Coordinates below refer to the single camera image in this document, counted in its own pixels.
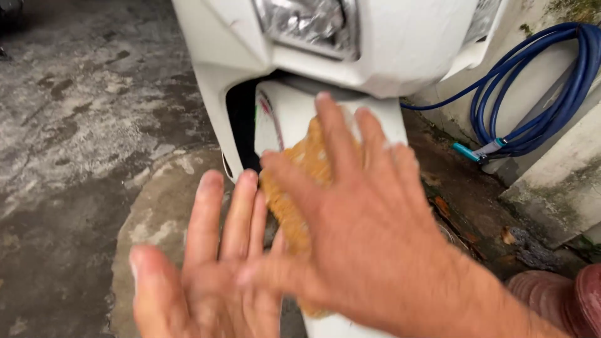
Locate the white scooter body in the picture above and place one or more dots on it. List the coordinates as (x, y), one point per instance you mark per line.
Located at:
(399, 47)

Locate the clear scooter turn signal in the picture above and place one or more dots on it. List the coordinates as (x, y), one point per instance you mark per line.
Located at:
(481, 18)

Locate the clear scooter headlight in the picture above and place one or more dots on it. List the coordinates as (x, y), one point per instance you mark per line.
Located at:
(305, 23)

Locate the reddish-brown ribbed pot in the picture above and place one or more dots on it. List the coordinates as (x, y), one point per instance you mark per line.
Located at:
(544, 295)
(590, 295)

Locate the person's right hand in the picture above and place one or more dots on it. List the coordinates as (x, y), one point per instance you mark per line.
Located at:
(371, 244)

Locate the orange sponge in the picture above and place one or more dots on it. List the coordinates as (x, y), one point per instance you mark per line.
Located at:
(307, 157)

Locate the mossy concrete block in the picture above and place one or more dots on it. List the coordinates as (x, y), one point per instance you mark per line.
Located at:
(558, 187)

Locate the person's left hand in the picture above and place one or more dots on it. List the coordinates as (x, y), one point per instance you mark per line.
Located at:
(206, 300)

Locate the brown dry leaf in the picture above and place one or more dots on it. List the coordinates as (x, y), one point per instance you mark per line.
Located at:
(507, 235)

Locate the white scooter front fender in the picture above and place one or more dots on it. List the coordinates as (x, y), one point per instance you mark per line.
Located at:
(286, 112)

